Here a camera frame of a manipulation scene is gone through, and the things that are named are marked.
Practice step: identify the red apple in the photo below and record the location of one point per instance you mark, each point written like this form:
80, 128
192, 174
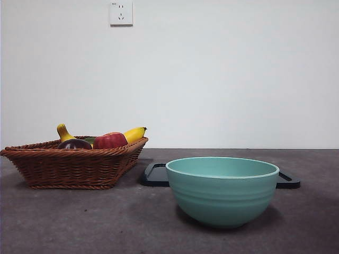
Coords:
110, 140

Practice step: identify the brown wicker basket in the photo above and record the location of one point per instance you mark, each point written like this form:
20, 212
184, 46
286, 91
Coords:
66, 166

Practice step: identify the dark purple plum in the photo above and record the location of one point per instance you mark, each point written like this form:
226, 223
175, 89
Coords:
75, 145

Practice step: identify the white wall socket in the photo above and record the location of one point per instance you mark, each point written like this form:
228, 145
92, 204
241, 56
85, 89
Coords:
121, 13

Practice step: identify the yellow banana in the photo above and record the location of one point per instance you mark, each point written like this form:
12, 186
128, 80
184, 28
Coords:
64, 132

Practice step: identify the green fruit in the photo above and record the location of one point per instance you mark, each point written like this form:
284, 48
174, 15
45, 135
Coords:
90, 139

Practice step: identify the teal ribbed bowl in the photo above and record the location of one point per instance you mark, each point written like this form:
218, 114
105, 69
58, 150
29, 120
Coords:
222, 201

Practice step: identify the black rectangular tray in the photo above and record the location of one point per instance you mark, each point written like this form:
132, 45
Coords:
155, 176

